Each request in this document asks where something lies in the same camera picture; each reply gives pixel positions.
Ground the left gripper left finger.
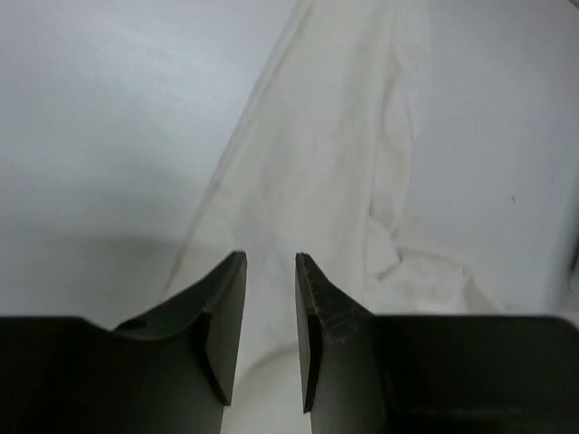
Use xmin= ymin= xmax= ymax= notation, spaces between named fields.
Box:
xmin=1 ymin=251 xmax=247 ymax=433

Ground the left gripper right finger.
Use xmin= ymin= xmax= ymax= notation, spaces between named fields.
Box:
xmin=295 ymin=253 xmax=578 ymax=433

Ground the white t shirt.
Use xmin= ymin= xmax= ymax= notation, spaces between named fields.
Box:
xmin=166 ymin=1 xmax=578 ymax=433

